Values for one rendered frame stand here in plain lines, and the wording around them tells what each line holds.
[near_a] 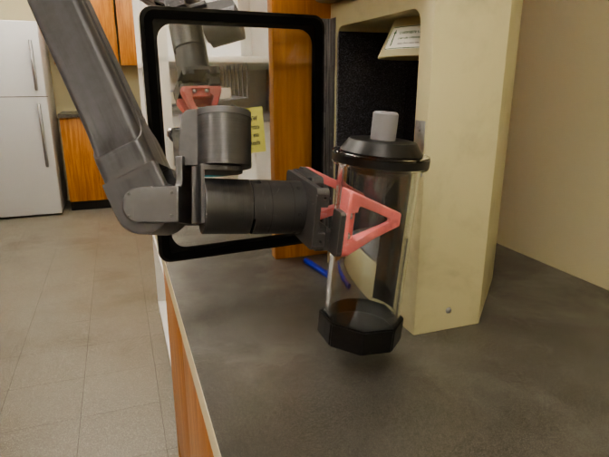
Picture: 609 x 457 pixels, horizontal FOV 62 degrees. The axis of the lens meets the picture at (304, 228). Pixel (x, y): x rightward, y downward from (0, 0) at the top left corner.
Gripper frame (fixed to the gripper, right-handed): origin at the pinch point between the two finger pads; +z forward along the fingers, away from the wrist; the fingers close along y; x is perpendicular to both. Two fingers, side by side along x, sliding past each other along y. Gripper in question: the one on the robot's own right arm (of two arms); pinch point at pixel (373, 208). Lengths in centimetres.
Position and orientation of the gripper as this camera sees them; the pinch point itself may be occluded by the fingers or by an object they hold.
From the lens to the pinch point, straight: 59.0
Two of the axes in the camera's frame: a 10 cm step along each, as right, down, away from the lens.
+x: -1.0, 9.6, 2.8
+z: 9.4, 0.0, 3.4
